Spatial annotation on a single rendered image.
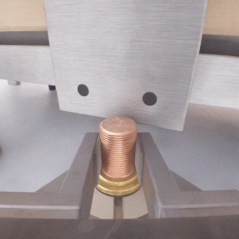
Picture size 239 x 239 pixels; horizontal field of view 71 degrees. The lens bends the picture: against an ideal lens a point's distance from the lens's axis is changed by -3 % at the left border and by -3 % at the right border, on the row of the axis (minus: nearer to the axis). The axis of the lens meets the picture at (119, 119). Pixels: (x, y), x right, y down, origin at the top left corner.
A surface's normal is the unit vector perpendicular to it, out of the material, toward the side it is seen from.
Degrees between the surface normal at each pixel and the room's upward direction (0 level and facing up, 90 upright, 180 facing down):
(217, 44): 90
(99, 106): 90
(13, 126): 180
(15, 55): 90
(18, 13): 90
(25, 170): 180
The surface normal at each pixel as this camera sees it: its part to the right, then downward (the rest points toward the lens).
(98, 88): -0.33, 0.45
